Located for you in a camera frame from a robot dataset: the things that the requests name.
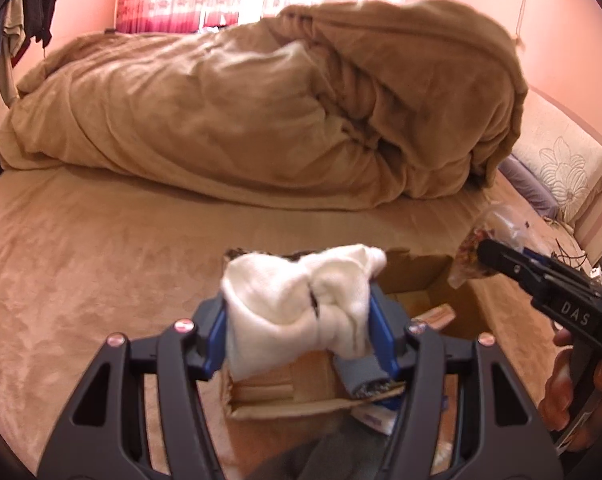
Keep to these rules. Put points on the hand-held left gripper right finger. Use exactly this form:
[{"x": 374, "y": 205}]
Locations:
[{"x": 382, "y": 330}]

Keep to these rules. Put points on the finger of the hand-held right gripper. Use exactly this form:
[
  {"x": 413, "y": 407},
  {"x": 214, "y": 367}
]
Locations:
[
  {"x": 511, "y": 265},
  {"x": 556, "y": 264}
]

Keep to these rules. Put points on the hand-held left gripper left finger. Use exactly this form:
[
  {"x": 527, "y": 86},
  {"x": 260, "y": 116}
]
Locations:
[{"x": 216, "y": 330}]

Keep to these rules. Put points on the clear plastic bag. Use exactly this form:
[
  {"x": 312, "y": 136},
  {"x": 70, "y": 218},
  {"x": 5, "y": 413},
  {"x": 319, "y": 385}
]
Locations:
[{"x": 473, "y": 245}]

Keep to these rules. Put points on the cardboard box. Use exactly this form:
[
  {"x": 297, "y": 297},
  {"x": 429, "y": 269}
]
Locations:
[{"x": 461, "y": 305}]

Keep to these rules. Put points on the white cloth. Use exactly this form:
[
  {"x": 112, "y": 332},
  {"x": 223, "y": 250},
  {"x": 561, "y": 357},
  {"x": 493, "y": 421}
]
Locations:
[{"x": 281, "y": 305}]

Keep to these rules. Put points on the person's right hand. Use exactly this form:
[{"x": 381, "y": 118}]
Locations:
[{"x": 556, "y": 390}]

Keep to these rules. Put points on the grey sock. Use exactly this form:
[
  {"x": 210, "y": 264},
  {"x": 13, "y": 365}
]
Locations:
[{"x": 363, "y": 380}]

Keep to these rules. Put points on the pink packet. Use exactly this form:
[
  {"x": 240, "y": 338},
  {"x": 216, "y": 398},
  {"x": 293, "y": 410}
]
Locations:
[{"x": 437, "y": 317}]

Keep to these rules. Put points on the purple pillow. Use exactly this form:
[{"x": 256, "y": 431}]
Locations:
[{"x": 528, "y": 185}]

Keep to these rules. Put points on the white printed packet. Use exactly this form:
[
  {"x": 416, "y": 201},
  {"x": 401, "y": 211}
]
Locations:
[{"x": 376, "y": 416}]

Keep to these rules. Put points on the white floral pillow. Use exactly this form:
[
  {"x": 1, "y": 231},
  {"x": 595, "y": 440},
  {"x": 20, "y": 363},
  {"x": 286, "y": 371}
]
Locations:
[{"x": 566, "y": 165}]

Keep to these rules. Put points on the dark grey cloth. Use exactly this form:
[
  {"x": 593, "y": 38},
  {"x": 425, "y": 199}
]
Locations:
[{"x": 331, "y": 450}]

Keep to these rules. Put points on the bed with brown sheet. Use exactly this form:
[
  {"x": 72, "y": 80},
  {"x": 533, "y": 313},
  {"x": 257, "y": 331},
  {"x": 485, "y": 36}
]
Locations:
[{"x": 106, "y": 240}]

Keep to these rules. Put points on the brown fleece blanket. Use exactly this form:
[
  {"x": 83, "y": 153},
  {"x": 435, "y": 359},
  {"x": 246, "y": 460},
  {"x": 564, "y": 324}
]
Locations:
[{"x": 261, "y": 105}]

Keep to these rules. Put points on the hanging clothes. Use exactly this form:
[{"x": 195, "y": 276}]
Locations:
[{"x": 31, "y": 0}]

